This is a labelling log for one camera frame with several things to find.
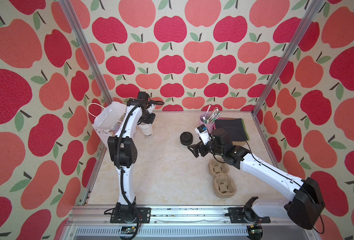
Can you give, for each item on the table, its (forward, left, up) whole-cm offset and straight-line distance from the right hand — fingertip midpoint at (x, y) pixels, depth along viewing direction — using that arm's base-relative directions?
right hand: (197, 141), depth 79 cm
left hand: (+16, +29, -5) cm, 33 cm away
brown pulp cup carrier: (-17, -16, -17) cm, 29 cm away
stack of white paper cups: (+12, +32, -9) cm, 35 cm away
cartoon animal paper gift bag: (+11, +55, 0) cm, 56 cm away
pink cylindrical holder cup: (+18, -9, -8) cm, 21 cm away
